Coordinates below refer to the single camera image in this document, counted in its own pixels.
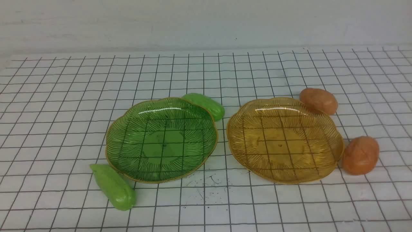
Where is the amber ribbed plastic plate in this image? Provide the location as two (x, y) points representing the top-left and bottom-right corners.
(226, 97), (344, 184)

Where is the green toy cucumber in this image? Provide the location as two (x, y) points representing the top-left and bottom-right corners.
(182, 93), (225, 122)
(89, 164), (136, 211)

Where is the white grid table mat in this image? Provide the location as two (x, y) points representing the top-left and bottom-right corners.
(0, 46), (411, 232)

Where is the orange toy potato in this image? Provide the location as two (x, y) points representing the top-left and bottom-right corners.
(300, 88), (338, 115)
(342, 136), (379, 175)

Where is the green ribbed plastic plate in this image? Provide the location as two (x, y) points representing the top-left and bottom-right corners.
(105, 97), (218, 183)

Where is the green toy cucumber front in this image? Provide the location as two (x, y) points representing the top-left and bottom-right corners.
(89, 164), (136, 211)

